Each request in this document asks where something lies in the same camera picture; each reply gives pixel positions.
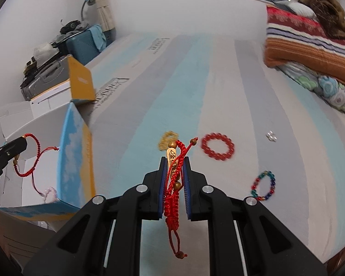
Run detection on thin red string bracelet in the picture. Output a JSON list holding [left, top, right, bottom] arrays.
[[12, 133, 60, 198]]

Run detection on multicolour glass bead bracelet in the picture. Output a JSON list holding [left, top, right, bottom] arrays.
[[250, 170, 277, 202]]

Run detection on red cord bracelet gold charm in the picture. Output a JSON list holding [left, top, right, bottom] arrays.
[[163, 137, 198, 259]]

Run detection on yellow amber bead bracelet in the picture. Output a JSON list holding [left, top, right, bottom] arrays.
[[157, 130, 180, 152]]

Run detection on sky print cardboard box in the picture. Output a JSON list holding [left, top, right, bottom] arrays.
[[0, 102, 96, 221]]

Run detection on grey printer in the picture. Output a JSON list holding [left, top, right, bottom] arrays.
[[20, 55, 71, 101]]

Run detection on white pearl earrings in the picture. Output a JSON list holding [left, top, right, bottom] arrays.
[[266, 131, 277, 142]]

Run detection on striped bed sheet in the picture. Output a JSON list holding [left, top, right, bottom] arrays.
[[83, 34, 345, 261]]

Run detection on yellow box flap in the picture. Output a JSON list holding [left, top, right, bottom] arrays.
[[67, 55, 96, 104]]

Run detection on teal suitcase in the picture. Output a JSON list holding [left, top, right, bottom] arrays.
[[65, 30, 100, 66]]

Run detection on light blue cloth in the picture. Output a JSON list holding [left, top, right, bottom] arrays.
[[88, 24, 107, 52]]

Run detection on floral quilt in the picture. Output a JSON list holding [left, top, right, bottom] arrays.
[[277, 62, 345, 114]]

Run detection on blue desk lamp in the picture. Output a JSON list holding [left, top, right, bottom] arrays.
[[81, 0, 96, 21]]

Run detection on brown fur blanket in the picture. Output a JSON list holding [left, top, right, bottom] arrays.
[[299, 0, 345, 40]]

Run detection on red bead bracelet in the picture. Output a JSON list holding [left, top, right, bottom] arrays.
[[201, 132, 236, 161]]

